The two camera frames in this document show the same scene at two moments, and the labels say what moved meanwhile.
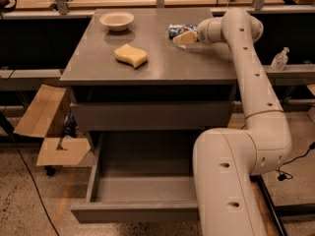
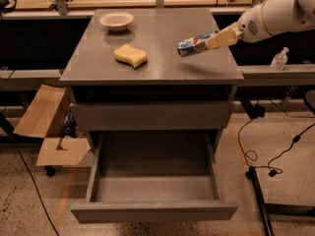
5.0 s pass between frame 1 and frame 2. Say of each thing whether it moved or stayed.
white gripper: moved
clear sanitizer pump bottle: stayed
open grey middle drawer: stayed
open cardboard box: stayed
